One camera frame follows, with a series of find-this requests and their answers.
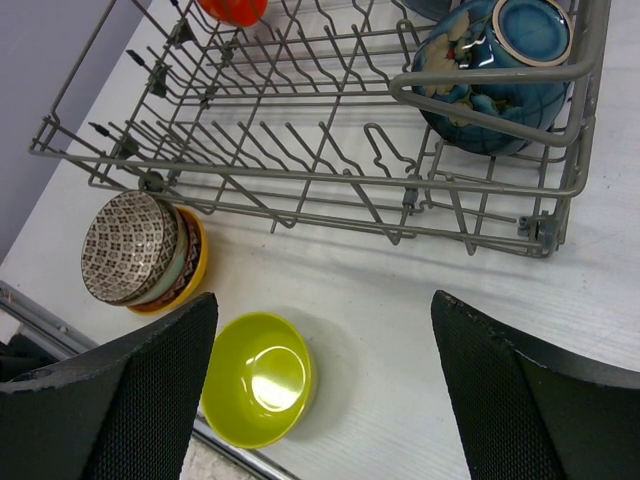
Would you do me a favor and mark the mint green bowl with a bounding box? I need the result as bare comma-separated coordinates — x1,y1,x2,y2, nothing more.
130,207,190,306

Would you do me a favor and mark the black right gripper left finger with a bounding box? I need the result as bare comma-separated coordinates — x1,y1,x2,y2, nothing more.
1,293,218,479

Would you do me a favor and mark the lime green bowl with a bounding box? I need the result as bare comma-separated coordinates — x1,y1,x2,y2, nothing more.
201,312,318,449

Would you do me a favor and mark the yellow ribbed bowl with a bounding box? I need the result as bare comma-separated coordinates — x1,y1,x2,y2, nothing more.
128,207,209,315

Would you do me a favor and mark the dark blue glazed bowl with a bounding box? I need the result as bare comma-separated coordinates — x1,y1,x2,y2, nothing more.
403,0,452,21

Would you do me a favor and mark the blue floral bowl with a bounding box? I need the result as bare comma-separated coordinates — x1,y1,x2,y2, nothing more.
410,0,574,156

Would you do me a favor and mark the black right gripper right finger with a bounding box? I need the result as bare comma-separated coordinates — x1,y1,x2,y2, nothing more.
431,290,639,479

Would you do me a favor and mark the brown patterned white bowl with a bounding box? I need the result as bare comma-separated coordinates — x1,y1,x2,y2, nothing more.
81,190,184,304

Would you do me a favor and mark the grey wire dish rack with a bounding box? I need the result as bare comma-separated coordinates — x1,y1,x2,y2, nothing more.
29,1,611,258

